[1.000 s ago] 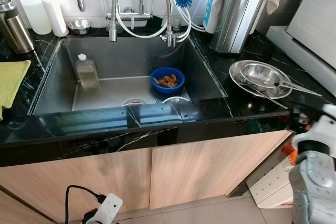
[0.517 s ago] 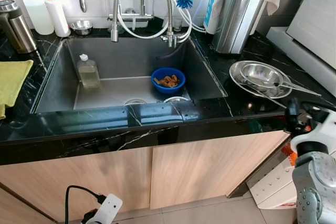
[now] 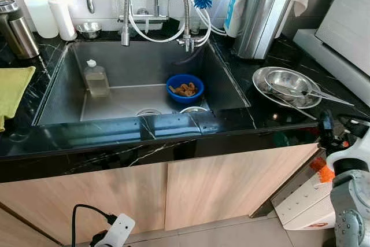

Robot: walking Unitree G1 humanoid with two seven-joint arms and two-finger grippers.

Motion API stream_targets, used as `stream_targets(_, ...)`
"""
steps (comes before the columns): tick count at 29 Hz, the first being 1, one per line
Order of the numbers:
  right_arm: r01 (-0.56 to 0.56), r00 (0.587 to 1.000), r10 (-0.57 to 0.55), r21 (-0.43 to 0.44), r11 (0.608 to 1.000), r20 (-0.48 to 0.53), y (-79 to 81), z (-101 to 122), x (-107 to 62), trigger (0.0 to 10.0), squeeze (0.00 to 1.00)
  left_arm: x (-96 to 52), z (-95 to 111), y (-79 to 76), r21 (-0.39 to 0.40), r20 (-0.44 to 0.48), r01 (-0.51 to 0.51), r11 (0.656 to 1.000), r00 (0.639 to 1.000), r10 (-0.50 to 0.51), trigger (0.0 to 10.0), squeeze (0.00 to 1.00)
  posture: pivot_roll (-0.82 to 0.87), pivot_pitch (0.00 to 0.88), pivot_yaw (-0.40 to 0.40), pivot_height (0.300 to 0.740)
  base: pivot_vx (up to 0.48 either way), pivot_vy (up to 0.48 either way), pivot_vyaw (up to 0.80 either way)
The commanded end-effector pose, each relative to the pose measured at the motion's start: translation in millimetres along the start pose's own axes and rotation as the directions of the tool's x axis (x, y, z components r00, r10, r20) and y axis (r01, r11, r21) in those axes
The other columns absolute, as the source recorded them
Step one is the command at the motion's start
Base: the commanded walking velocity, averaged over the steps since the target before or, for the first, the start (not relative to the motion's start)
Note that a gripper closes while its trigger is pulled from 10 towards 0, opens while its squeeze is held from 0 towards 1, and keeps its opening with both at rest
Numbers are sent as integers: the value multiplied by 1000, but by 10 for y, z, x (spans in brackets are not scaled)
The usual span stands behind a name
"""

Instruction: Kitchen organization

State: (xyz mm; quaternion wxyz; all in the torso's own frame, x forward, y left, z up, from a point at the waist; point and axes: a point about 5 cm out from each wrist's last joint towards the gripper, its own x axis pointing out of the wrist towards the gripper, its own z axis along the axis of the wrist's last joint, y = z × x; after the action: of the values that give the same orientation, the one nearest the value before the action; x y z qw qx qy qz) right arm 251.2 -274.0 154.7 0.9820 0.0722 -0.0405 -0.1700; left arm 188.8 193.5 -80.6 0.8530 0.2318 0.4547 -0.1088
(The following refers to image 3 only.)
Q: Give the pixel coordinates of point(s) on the large steel plate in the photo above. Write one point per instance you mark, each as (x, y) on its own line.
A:
(263, 85)

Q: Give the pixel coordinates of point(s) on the steel spoon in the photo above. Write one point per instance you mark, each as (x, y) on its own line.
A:
(332, 98)

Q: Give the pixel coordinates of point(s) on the thin steel utensil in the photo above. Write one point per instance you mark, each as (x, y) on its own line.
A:
(300, 110)

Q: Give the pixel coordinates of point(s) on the orange plastic piece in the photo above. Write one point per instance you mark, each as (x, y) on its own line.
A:
(324, 172)

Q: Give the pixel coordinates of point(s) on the light wood cabinet door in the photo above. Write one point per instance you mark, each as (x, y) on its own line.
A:
(231, 183)
(87, 201)

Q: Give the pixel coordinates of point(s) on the steel mixing bowl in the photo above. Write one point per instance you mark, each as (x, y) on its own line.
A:
(289, 79)

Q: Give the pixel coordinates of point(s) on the white plastic box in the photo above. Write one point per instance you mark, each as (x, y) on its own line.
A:
(300, 206)

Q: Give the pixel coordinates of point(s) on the light wood side cabinet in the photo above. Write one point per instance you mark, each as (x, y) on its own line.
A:
(23, 232)

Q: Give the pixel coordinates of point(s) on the white grey countertop appliance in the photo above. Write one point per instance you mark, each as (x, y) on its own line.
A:
(347, 21)

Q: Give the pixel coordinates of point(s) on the stainless steel knife block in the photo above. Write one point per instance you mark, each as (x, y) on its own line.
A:
(260, 21)

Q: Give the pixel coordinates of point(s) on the white container blue label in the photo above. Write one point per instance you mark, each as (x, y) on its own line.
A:
(231, 24)

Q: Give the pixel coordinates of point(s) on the shallow steel bowl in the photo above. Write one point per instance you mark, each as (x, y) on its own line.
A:
(193, 110)

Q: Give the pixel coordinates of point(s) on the steel sink drain strainer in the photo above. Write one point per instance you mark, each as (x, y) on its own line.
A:
(149, 112)

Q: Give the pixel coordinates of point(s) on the brown food pieces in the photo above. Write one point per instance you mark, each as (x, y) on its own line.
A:
(185, 89)

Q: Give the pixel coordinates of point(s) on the blue plastic bowl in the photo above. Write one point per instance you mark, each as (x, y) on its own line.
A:
(173, 93)

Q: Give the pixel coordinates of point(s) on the clear soap bottle white cap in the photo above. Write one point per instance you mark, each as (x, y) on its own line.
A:
(96, 82)

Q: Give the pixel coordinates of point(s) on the yellow dish cloth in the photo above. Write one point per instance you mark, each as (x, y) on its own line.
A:
(13, 91)

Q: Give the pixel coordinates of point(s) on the stainless steel sink basin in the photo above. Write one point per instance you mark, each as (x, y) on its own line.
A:
(139, 62)

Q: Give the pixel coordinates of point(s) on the small steel bowl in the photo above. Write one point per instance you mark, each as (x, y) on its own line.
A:
(89, 29)

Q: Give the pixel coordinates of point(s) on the steel thermos jug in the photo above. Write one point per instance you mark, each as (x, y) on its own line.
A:
(20, 36)

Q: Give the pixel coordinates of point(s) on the white squeeze bottle red cap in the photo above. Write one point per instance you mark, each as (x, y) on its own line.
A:
(62, 18)

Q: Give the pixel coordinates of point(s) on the steel spring pull-down faucet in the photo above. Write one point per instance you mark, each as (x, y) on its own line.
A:
(125, 15)

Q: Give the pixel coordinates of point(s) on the translucent white spray bottle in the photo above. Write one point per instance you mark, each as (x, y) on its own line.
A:
(40, 15)

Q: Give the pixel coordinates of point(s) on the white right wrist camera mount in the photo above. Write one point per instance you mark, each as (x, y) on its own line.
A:
(352, 148)

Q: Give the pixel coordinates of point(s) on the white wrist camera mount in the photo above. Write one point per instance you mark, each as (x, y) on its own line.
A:
(352, 148)
(120, 229)

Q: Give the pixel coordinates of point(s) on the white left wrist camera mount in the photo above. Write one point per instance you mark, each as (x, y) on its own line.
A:
(120, 229)

